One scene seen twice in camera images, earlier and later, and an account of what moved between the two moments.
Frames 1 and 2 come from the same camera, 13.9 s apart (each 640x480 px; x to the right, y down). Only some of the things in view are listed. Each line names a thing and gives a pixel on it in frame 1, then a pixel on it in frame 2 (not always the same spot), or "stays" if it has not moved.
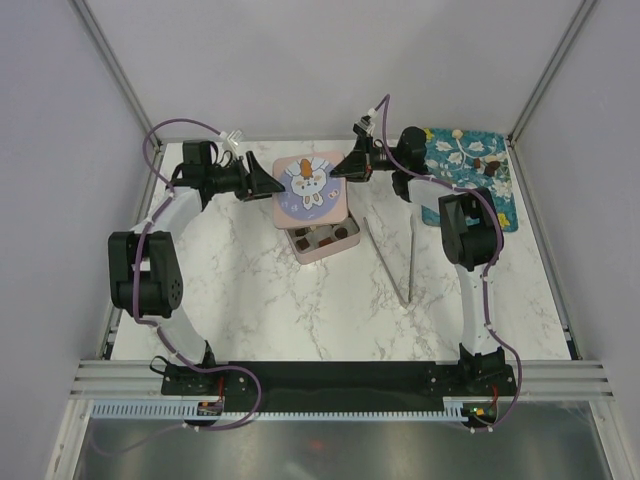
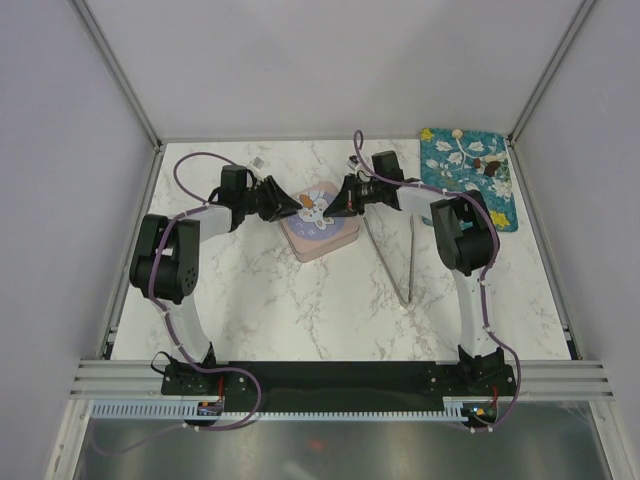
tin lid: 312,198 -> 308,228
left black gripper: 260,184 -> 278,203
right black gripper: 357,165 -> 347,203
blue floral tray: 476,159 stays
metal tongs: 387,267 stays
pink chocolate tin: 310,243 stays
